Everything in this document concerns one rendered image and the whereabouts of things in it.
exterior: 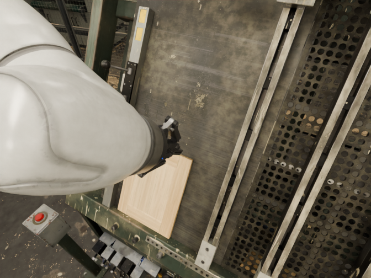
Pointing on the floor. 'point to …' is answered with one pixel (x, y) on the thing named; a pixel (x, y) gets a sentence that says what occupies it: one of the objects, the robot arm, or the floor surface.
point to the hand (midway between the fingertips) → (173, 149)
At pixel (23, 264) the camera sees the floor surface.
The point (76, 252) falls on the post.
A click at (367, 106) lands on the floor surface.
